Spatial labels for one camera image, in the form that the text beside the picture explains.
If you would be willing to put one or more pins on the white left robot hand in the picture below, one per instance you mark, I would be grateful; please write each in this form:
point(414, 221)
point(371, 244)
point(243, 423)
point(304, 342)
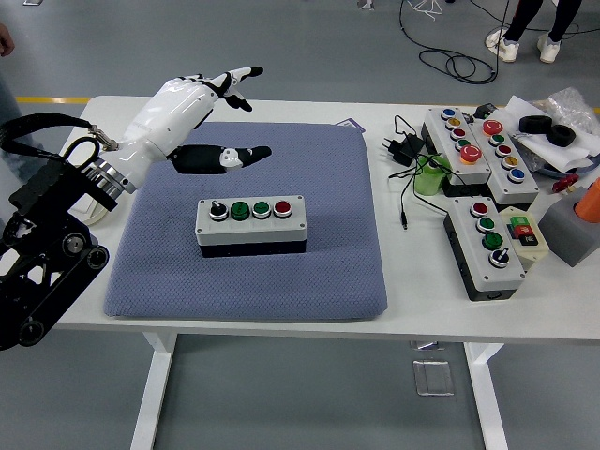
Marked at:
point(164, 122)

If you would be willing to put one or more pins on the grey foam block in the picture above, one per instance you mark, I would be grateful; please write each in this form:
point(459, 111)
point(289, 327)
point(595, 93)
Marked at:
point(562, 229)

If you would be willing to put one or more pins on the five-button box, blue button end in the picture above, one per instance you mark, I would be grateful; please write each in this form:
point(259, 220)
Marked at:
point(520, 190)

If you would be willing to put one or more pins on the cream three-button switch box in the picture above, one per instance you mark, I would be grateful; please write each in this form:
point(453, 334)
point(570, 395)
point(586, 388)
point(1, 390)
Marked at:
point(532, 250)

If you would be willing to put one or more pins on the person with white shoes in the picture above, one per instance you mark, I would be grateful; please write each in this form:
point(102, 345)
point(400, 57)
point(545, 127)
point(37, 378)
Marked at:
point(520, 19)

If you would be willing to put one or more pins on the blue-grey padded mat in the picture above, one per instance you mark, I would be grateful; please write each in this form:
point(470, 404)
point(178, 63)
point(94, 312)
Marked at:
point(328, 211)

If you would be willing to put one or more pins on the grey four-button control box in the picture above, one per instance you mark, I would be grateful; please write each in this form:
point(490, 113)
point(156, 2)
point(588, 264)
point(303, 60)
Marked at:
point(501, 279)
point(253, 229)

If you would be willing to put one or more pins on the orange cylinder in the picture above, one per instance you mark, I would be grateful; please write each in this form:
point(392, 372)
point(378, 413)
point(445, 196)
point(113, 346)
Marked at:
point(591, 206)

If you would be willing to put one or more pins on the clear bubble wrap bag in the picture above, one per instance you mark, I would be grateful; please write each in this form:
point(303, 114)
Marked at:
point(569, 105)

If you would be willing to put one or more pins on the white table leg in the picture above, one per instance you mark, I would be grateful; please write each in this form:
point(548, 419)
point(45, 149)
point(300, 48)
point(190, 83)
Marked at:
point(150, 398)
point(487, 403)

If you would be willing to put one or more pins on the black power adapter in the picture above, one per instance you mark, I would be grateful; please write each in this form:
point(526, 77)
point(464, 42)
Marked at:
point(405, 147)

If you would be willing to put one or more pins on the green plastic cylinder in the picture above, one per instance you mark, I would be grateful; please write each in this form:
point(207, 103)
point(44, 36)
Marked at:
point(429, 183)

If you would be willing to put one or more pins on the white foam sheet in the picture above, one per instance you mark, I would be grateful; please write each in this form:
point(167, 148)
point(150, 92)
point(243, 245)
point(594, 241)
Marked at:
point(548, 150)

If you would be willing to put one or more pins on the purple-edged label card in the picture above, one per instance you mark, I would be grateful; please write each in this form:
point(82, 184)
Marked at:
point(351, 124)

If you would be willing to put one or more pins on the beige oval tray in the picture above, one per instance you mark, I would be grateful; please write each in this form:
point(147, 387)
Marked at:
point(100, 218)

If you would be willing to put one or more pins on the metal floor socket plate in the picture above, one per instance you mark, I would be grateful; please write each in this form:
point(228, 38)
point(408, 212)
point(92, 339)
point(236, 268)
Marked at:
point(433, 377)

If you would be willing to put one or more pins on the blue bowl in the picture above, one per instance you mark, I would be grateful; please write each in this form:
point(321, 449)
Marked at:
point(558, 172)

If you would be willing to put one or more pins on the five-button box, mushroom button end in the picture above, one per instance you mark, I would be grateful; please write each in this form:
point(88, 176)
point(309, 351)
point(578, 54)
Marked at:
point(473, 171)

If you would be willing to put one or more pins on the small black box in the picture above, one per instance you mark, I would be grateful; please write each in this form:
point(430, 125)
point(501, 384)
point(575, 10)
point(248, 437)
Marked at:
point(483, 111)

